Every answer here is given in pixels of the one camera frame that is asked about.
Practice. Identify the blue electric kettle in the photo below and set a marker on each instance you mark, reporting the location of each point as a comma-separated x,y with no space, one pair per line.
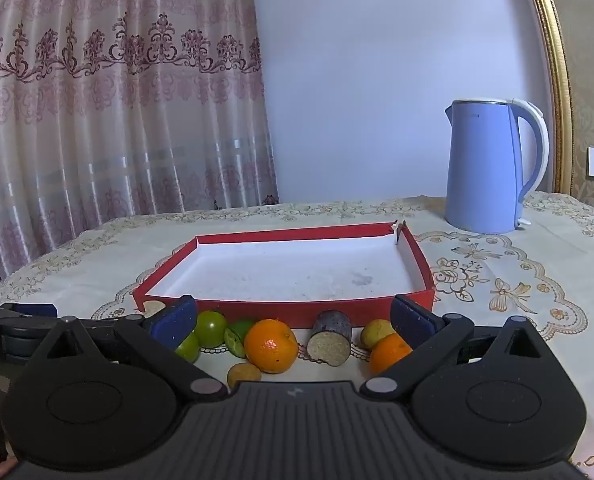
486,184

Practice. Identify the cream embroidered tablecloth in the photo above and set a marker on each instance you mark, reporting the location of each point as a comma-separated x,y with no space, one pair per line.
544,271

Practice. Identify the gold mirror frame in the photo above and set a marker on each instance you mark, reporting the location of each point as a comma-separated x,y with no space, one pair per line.
563,117

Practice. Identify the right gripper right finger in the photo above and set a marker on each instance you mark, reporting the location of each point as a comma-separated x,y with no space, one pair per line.
435,342

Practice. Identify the large orange mandarin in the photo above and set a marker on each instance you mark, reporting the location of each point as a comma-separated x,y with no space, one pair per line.
271,346

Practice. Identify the small yellow-green fruit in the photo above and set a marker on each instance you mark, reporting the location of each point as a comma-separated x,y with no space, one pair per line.
375,331

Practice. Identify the small yellow fruit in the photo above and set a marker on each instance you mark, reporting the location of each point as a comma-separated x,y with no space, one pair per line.
242,372

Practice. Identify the red shallow cardboard tray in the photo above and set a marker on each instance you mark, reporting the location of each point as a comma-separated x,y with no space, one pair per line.
296,274

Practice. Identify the pink patterned curtain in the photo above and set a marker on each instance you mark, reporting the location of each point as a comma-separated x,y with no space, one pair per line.
114,108

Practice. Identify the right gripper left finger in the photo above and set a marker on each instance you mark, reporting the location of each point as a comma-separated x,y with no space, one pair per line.
152,344

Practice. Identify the green cucumber piece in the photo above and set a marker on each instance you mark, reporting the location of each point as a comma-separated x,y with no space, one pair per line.
235,334

